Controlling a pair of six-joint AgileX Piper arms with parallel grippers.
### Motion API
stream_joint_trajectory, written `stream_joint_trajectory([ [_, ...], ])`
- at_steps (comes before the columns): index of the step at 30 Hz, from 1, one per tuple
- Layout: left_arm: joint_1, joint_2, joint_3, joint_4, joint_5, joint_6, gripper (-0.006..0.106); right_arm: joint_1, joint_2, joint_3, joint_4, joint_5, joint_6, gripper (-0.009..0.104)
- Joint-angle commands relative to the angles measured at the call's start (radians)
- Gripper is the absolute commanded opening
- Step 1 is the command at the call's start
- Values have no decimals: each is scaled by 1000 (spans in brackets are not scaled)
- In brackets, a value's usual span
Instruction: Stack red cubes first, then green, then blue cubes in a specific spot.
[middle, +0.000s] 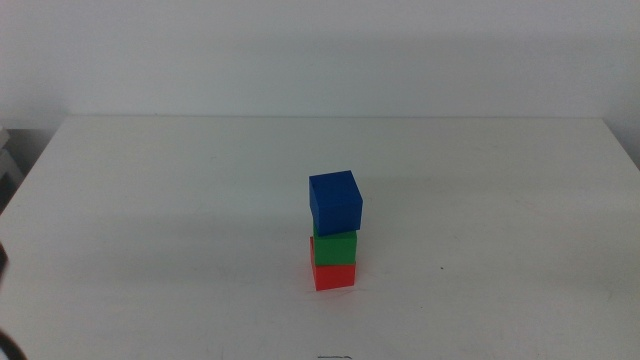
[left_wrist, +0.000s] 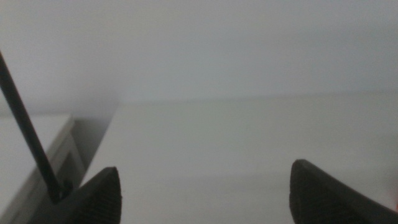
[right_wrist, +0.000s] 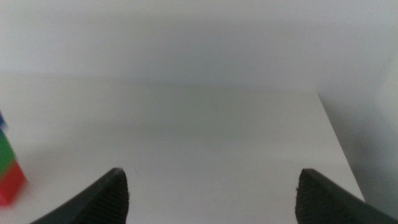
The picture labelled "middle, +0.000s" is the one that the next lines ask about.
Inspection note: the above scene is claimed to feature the blue cube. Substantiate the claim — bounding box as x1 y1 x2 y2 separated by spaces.
308 169 365 238

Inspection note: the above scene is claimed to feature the green cube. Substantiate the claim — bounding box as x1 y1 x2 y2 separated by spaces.
312 222 359 267

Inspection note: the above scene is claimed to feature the red cube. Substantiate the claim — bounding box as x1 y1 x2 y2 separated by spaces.
308 236 357 292

